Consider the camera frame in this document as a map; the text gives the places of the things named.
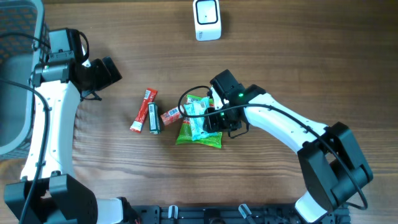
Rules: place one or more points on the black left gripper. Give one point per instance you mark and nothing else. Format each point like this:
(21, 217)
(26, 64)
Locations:
(106, 78)

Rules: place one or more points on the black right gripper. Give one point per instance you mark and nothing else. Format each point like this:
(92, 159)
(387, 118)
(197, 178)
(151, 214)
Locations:
(213, 124)

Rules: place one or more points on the orange tissue pack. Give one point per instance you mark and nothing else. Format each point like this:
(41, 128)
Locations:
(172, 115)

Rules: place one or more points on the red white box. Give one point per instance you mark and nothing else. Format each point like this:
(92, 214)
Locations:
(138, 123)

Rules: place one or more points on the green white box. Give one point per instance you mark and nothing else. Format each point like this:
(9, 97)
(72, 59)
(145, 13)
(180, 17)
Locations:
(154, 118)

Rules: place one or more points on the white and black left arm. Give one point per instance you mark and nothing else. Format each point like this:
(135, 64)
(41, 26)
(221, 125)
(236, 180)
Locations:
(48, 191)

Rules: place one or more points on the white barcode scanner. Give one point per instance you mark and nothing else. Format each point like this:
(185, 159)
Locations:
(207, 19)

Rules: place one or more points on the dark grey plastic basket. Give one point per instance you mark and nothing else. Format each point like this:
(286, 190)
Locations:
(24, 44)

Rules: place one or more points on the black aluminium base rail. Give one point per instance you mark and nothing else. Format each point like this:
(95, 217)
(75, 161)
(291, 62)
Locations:
(266, 214)

